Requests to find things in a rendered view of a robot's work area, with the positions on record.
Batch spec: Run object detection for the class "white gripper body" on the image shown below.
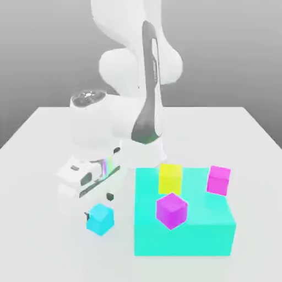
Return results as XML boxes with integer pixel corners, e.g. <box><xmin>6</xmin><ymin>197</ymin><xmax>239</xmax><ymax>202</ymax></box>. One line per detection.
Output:
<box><xmin>57</xmin><ymin>165</ymin><xmax>127</xmax><ymax>210</ymax></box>

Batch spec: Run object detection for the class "small cyan cube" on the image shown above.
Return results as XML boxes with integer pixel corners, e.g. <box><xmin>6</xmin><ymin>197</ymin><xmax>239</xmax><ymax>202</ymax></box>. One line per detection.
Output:
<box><xmin>85</xmin><ymin>203</ymin><xmax>115</xmax><ymax>237</ymax></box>

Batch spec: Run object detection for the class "small yellow cube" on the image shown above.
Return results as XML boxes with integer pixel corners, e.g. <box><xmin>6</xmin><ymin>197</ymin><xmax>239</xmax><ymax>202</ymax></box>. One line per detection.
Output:
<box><xmin>158</xmin><ymin>163</ymin><xmax>183</xmax><ymax>196</ymax></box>

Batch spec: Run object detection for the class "small purple cube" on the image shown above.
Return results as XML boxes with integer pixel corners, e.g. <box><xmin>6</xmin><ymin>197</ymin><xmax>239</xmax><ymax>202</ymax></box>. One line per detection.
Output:
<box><xmin>155</xmin><ymin>192</ymin><xmax>189</xmax><ymax>231</ymax></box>

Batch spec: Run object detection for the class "small magenta cube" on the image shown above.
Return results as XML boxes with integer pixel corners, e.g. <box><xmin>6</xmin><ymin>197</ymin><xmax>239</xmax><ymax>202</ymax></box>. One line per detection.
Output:
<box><xmin>206</xmin><ymin>165</ymin><xmax>231</xmax><ymax>197</ymax></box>

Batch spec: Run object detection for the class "large turquoise box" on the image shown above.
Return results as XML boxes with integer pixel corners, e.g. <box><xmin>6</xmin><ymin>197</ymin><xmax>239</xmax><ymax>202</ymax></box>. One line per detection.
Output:
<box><xmin>133</xmin><ymin>167</ymin><xmax>237</xmax><ymax>257</ymax></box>

